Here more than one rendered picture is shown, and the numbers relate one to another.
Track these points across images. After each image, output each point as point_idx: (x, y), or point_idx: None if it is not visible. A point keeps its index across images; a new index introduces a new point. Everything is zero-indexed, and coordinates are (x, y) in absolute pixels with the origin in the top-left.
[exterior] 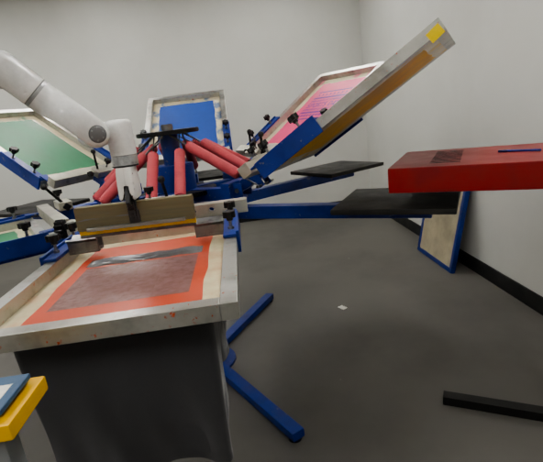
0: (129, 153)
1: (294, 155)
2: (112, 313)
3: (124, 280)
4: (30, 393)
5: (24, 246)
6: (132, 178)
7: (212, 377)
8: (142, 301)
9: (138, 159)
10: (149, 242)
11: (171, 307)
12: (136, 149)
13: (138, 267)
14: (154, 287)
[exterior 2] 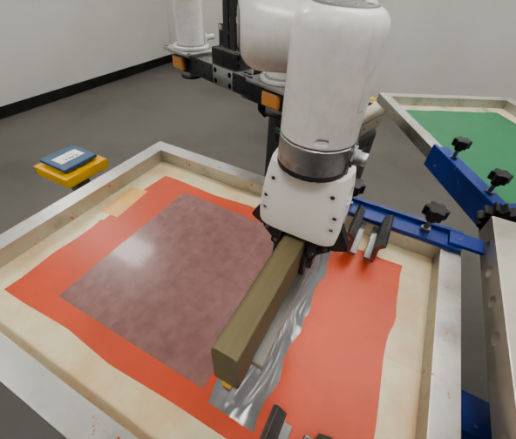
0: (282, 130)
1: None
2: (64, 206)
3: (198, 255)
4: (52, 174)
5: (468, 196)
6: (267, 185)
7: None
8: (102, 250)
9: (302, 166)
10: (387, 344)
11: None
12: (309, 138)
13: (234, 282)
14: (126, 272)
